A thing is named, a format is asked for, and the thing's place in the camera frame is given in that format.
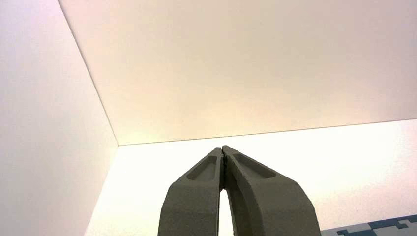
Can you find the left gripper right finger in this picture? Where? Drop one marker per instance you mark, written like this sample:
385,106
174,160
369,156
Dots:
273,208

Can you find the grey and blue task box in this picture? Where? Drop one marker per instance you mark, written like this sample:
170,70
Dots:
384,225

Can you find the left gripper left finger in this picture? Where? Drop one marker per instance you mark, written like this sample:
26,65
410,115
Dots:
195,202

